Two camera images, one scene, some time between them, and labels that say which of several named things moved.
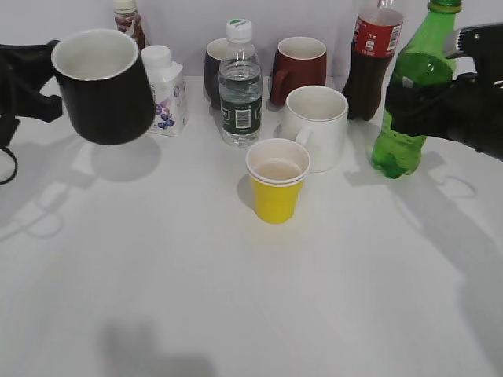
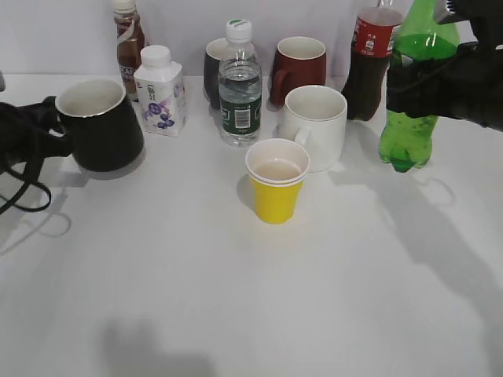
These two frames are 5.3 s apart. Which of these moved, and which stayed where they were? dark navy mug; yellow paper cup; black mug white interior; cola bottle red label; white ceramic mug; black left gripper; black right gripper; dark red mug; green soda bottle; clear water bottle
Moved: black mug white interior; green soda bottle; black right gripper; black left gripper
Stayed: yellow paper cup; cola bottle red label; dark navy mug; dark red mug; clear water bottle; white ceramic mug
